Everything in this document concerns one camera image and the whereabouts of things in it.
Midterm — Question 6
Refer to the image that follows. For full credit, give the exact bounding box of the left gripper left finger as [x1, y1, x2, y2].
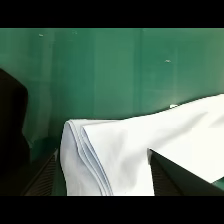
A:
[21, 149, 60, 197]

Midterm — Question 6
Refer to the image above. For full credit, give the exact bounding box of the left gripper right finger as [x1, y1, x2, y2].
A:
[147, 148, 224, 197]

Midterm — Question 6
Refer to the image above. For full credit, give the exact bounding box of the white shirt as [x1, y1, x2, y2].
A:
[59, 93, 224, 197]

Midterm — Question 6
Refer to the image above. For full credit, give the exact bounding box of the black garment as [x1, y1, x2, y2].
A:
[0, 68, 32, 197]

